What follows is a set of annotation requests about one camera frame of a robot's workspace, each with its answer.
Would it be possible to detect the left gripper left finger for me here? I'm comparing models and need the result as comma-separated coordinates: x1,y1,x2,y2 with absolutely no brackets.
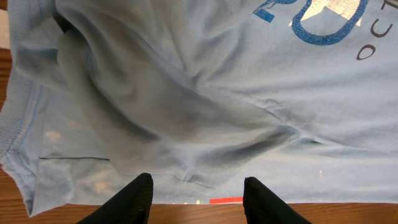
77,173,154,224

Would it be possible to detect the light blue printed t-shirt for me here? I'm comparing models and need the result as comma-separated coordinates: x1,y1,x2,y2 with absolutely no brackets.
1,0,397,216

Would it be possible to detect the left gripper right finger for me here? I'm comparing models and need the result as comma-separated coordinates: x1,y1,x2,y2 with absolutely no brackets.
243,177,310,224

